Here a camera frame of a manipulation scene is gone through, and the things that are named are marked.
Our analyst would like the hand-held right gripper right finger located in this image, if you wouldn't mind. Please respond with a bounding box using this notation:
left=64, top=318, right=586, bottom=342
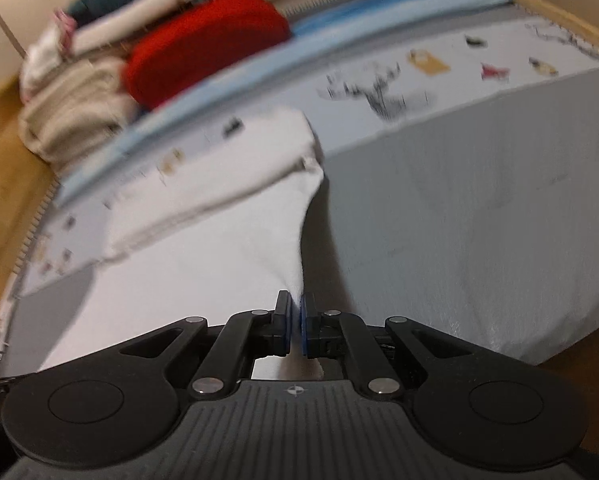
left=299, top=293, right=476, bottom=402

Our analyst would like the white folded garment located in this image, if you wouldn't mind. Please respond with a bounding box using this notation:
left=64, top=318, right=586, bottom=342
left=20, top=0, right=216, bottom=97

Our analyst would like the beige folded blanket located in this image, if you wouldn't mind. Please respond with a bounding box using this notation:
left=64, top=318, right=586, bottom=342
left=18, top=55, right=141, bottom=164

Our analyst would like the white shirt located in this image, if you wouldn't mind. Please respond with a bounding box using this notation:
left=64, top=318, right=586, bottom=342
left=40, top=107, right=331, bottom=382

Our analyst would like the printed bed sheet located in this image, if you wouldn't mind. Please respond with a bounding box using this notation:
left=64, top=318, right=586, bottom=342
left=0, top=0, right=599, bottom=377

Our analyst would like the light blue folded quilt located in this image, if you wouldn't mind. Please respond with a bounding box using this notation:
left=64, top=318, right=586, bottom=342
left=54, top=0, right=516, bottom=202

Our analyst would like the red knitted blanket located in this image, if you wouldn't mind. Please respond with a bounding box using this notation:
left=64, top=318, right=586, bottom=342
left=122, top=0, right=293, bottom=112

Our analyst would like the pink striped cloth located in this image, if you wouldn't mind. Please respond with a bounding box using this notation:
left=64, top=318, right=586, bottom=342
left=52, top=7, right=78, bottom=57

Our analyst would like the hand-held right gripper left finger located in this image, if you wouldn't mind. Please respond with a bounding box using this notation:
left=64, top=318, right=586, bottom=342
left=120, top=290, right=294, bottom=402

